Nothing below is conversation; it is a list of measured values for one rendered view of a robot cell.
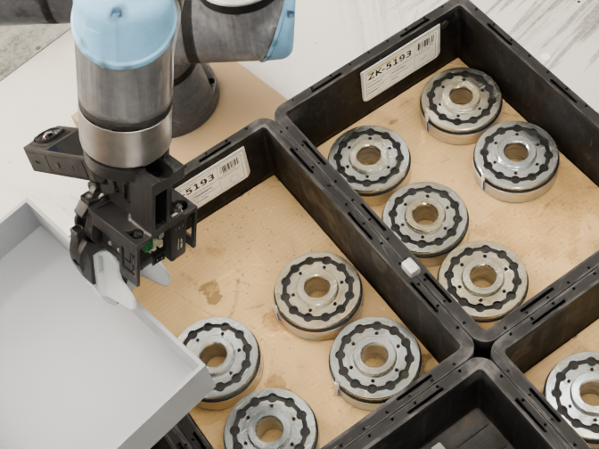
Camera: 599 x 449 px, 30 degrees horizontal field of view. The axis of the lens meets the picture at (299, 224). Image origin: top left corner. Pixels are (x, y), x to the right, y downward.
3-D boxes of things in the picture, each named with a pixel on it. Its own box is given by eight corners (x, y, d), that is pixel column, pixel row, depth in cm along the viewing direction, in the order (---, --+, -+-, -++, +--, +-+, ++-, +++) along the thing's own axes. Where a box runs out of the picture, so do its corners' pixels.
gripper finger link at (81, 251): (81, 293, 102) (79, 224, 96) (69, 283, 102) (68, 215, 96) (120, 268, 104) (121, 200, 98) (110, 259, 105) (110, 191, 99)
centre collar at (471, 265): (452, 275, 129) (452, 273, 128) (485, 252, 130) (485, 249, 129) (480, 305, 126) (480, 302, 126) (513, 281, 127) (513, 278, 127)
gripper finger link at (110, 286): (125, 346, 104) (126, 279, 98) (83, 311, 106) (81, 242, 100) (150, 329, 106) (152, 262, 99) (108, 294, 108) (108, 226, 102)
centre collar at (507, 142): (487, 152, 137) (488, 150, 137) (517, 131, 138) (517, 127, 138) (515, 177, 135) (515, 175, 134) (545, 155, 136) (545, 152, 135)
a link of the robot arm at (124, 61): (184, -45, 85) (170, 20, 79) (182, 69, 93) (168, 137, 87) (80, -57, 84) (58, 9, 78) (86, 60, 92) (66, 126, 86)
